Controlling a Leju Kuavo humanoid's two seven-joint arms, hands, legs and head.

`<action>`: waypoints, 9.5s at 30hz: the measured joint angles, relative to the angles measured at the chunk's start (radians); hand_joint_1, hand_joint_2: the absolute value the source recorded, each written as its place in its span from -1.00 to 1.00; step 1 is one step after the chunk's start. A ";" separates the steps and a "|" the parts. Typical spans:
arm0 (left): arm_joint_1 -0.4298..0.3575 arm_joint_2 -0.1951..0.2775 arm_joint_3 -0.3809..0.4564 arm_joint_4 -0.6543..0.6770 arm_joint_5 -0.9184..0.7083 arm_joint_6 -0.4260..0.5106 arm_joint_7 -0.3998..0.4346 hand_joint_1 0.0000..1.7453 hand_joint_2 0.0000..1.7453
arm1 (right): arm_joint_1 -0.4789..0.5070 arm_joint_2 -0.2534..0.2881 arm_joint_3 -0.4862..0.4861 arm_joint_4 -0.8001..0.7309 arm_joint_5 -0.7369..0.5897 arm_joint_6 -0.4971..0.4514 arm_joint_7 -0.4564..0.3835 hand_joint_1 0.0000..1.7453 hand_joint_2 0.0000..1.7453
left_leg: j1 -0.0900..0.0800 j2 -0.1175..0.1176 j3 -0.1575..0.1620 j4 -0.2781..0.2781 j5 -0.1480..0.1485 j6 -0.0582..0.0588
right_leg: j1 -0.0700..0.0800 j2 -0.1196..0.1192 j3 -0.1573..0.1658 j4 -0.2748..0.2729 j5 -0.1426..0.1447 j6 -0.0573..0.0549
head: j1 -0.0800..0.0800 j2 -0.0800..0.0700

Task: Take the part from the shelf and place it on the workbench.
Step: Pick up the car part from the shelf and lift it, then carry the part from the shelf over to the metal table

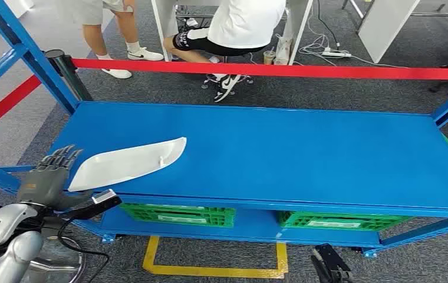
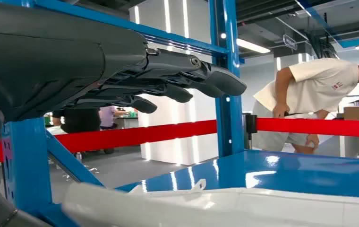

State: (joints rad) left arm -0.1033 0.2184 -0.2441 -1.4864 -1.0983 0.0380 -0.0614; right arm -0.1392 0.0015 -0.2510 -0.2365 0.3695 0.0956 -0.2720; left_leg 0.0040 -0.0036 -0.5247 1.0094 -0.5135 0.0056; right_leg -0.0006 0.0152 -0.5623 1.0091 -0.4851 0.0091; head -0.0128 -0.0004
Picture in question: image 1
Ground blue metal shelf rack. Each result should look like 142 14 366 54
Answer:
0 0 448 259

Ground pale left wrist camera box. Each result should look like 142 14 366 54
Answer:
91 188 123 208

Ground black barrier post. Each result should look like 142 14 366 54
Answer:
44 49 94 103

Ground standing person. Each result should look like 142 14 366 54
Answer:
54 0 165 80

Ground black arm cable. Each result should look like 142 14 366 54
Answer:
57 218 110 283

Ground white curved car body part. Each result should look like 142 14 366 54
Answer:
67 137 187 193

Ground white bag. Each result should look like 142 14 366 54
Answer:
274 35 294 66

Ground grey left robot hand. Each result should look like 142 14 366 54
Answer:
16 144 94 212

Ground black robot foot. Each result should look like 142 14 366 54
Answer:
310 243 354 283

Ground long red barrier belt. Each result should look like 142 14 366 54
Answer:
71 57 448 81

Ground white power cables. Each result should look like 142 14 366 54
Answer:
292 0 409 69

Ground white power strip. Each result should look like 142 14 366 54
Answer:
321 47 353 59

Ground short red barrier belt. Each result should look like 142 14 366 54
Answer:
0 75 42 140

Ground sitting person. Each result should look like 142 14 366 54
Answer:
163 0 287 104

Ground white panel desk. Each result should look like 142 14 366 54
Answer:
341 0 448 64

